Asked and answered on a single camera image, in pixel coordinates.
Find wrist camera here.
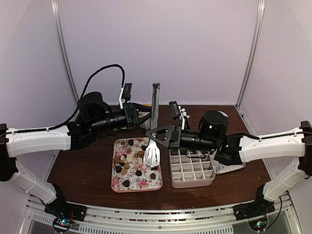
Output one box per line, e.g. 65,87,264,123
169,101,191,130
118,83,133,109

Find front aluminium rail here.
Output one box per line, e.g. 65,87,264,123
18,193,302,234

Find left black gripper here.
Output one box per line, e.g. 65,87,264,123
90,102,157,135

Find aluminium frame post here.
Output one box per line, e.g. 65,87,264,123
50,0,81,109
235,0,265,109

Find floral pink tray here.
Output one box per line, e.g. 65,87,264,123
111,137,163,193

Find left aluminium frame post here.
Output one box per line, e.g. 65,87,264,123
50,0,81,109

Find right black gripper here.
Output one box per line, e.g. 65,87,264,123
145,123,217,153

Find metal serving tongs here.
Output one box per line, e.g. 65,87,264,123
143,82,161,168

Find pink divided tin box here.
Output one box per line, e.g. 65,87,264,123
169,148,215,189

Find right aluminium frame post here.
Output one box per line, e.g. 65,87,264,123
235,0,265,109

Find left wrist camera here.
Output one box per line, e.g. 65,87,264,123
118,83,133,109

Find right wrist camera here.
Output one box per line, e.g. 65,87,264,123
169,101,191,130

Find pink rabbit tin lid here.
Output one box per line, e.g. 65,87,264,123
211,158,246,175

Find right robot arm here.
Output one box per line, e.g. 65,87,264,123
146,110,312,215

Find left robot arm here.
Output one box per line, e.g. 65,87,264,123
0,92,152,216

